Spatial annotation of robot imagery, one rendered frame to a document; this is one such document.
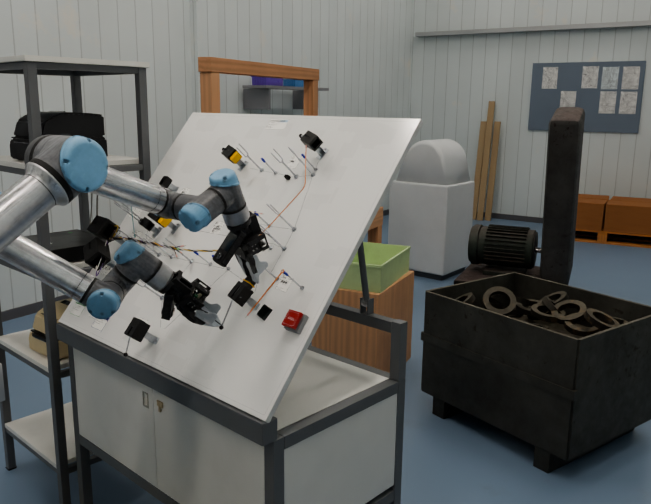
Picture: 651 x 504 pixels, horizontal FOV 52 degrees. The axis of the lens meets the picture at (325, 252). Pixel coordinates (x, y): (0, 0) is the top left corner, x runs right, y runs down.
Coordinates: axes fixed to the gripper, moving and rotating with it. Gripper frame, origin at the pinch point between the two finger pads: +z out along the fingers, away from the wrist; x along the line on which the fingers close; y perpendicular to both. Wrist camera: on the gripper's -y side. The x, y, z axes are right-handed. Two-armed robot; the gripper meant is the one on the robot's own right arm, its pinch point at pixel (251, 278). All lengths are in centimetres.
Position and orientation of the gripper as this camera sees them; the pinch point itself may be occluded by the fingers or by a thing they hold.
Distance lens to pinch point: 199.3
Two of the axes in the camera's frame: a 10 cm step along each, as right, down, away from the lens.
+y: 7.6, -5.0, 4.1
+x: -6.1, -3.5, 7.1
